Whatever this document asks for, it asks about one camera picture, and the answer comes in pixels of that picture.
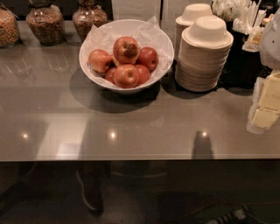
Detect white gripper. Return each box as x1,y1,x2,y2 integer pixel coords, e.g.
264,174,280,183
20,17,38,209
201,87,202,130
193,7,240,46
246,70,280,135

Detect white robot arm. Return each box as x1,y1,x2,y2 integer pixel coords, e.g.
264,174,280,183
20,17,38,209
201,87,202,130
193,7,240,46
247,8,280,134

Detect front right red apple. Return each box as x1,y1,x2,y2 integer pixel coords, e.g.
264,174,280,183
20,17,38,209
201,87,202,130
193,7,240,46
136,65,151,86

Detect top red apple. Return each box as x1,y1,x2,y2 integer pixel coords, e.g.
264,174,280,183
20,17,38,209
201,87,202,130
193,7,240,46
113,37,140,64

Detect small hidden red apple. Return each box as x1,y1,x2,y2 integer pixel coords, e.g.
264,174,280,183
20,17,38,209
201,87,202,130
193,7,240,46
104,67,116,83

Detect left red apple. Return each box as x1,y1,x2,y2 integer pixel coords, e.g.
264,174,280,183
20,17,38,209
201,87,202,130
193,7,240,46
87,49,112,73

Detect white ceramic bowl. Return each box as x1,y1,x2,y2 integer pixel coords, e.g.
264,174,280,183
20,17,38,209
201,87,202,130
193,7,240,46
79,18,175,95

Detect black cutlery holder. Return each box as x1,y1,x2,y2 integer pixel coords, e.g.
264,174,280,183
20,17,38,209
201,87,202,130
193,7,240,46
217,22,271,89

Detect front stack paper bowls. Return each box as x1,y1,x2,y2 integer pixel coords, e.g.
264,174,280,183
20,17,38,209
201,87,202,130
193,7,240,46
175,15,234,92

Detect stack paper bowls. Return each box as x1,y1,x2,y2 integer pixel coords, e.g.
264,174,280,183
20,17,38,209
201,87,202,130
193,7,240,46
175,15,234,92
174,3,212,60

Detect white plastic cutlery bundle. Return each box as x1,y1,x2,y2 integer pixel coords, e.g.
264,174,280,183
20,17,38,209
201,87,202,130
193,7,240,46
211,0,267,35

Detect black power strip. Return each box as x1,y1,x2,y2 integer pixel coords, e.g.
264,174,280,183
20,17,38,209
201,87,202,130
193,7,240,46
205,206,252,224

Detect rear stack paper bowls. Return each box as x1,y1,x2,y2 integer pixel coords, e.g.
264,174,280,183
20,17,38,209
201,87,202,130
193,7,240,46
174,3,212,60

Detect right glass cereal jar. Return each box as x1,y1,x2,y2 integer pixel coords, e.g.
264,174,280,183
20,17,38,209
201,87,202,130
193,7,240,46
72,0,108,41

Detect glass cereal jar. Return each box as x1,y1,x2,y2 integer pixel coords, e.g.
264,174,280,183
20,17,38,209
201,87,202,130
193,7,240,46
0,4,20,48
72,0,108,41
26,0,65,46

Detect middle glass cereal jar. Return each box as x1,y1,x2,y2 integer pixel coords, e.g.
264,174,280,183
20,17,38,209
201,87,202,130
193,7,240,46
26,0,65,46

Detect left glass cereal jar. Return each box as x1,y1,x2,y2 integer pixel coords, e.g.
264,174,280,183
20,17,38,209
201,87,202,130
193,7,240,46
0,4,20,48

